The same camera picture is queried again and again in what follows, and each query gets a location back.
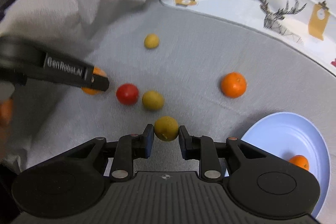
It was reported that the yellow-green plum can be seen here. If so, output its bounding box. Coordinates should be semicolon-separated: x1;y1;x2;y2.
144;33;160;49
154;116;179;142
142;90;165;110

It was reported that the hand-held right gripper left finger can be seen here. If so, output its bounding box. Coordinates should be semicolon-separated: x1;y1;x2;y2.
63;124;155;181

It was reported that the blue plate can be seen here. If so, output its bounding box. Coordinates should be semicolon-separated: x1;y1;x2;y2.
240;112;331;219

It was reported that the grey cloth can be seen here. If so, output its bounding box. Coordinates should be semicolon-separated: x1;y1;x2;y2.
0;0;336;180

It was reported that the tangerine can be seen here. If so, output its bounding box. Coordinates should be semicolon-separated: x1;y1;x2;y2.
81;67;108;95
289;155;310;171
0;98;14;126
221;72;247;98

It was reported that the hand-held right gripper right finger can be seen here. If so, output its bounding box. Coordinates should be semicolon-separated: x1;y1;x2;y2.
178;126;274;180

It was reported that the red tomato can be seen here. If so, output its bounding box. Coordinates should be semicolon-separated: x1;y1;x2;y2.
116;84;139;106

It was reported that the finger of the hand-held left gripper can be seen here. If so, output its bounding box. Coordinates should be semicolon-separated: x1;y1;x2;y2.
42;52;110;92

